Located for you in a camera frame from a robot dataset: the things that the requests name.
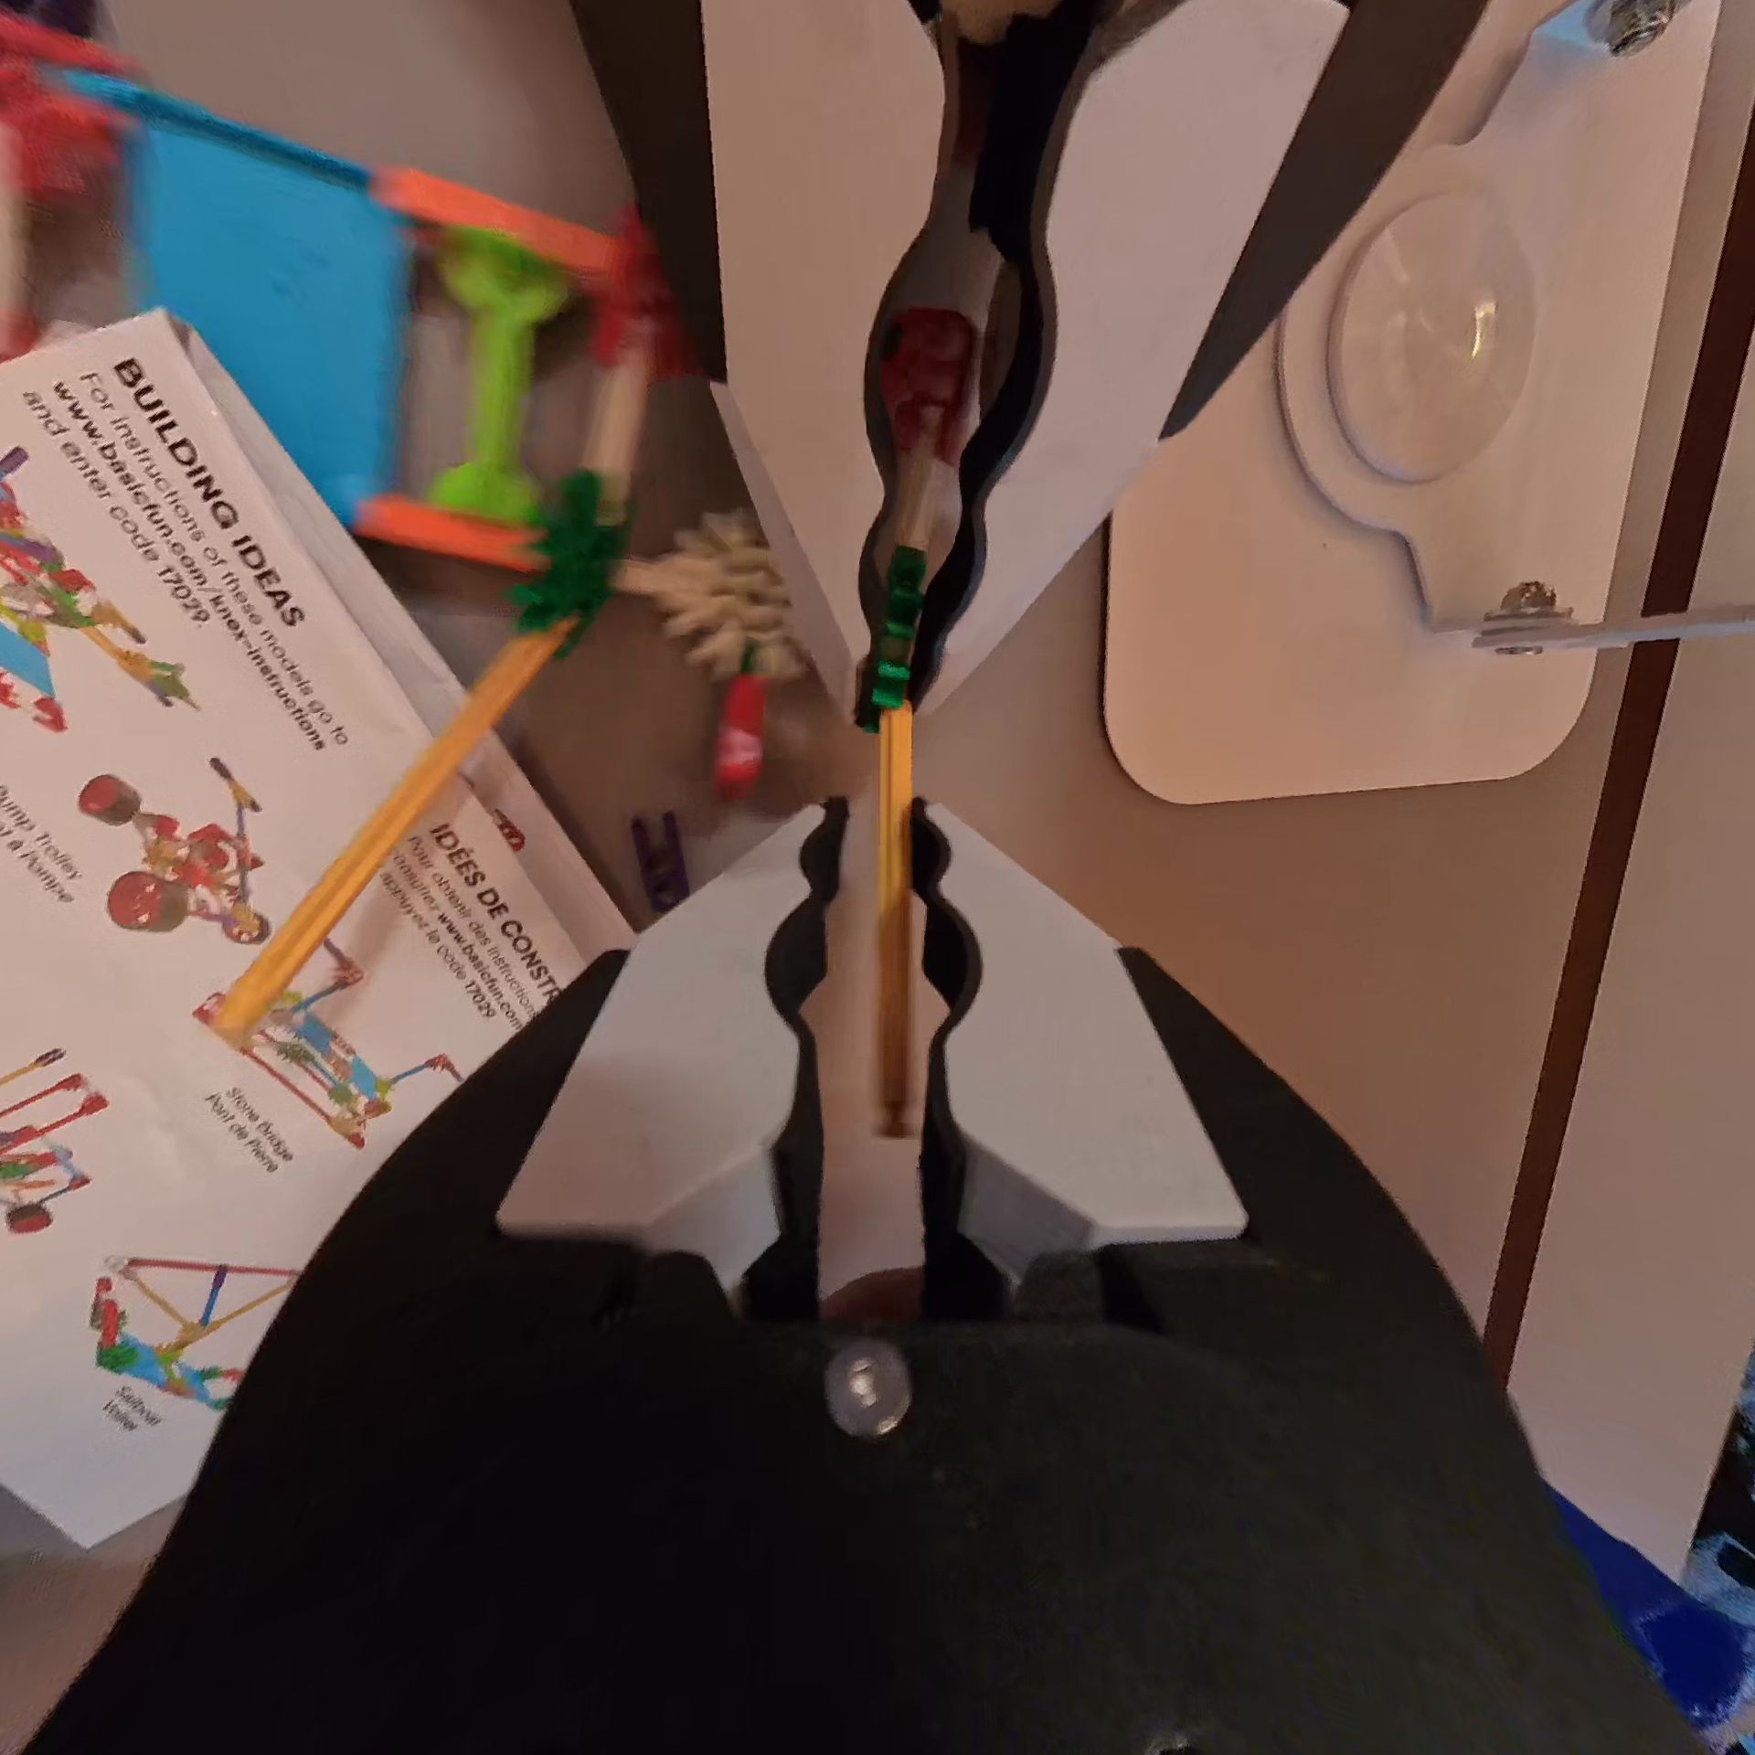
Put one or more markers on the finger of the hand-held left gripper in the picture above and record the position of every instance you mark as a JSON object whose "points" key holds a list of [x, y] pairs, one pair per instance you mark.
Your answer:
{"points": [[794, 275], [1167, 205]]}

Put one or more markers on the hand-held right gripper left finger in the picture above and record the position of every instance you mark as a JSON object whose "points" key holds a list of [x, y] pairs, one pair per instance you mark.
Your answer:
{"points": [[644, 1097]]}

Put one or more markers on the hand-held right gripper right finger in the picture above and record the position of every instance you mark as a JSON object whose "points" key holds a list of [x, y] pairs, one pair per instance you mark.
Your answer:
{"points": [[1098, 1097]]}

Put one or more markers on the yellow plastic rod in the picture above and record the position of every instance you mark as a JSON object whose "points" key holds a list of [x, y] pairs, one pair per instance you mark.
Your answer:
{"points": [[384, 837], [895, 891]]}

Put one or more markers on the colourful construction toy model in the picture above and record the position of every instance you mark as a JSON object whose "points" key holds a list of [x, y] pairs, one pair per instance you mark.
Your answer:
{"points": [[275, 302]]}

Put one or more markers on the white tabbed booklet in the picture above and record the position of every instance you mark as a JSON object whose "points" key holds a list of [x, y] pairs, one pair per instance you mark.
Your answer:
{"points": [[576, 879]]}

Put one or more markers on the purple clip connector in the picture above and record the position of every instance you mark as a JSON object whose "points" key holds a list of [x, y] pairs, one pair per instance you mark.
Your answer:
{"points": [[663, 864]]}

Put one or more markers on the white metal stand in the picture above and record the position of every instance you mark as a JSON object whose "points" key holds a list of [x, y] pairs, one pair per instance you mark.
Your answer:
{"points": [[1302, 618]]}

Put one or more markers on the toy instruction booklet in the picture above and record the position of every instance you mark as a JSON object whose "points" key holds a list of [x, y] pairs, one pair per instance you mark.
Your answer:
{"points": [[206, 891]]}

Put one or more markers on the blue plastic bin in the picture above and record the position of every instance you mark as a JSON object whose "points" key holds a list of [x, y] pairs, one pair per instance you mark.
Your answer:
{"points": [[1632, 1646]]}

